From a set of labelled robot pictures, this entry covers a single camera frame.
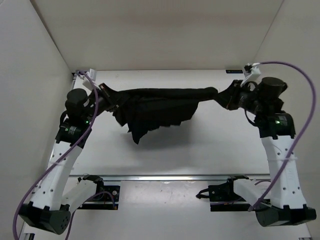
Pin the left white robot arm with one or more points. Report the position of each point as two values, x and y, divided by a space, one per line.
50 209

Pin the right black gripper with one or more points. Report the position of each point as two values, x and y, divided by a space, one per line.
235 90

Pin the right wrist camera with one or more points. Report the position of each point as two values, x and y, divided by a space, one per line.
251 73

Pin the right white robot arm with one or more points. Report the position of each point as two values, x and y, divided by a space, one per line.
282 203

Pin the black pleated skirt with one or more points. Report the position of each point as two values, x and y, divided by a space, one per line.
147 109

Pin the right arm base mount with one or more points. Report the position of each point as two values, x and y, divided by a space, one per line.
222 197

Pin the right blue corner label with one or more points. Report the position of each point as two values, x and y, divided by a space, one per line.
234 71

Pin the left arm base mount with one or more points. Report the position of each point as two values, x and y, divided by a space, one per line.
102 195

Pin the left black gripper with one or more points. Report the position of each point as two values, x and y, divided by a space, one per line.
103 87

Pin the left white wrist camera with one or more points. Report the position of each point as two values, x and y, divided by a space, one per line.
89 78

